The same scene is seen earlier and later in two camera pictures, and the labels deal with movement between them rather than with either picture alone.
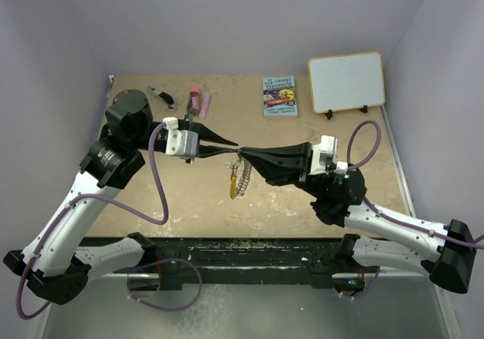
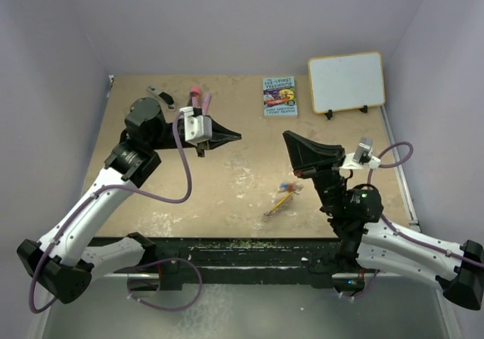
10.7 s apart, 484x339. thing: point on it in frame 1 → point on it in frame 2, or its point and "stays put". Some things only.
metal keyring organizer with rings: [246, 175] → [283, 201]
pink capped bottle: [193, 103] stays put
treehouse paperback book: [280, 98] stays put
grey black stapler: [165, 97] stays put
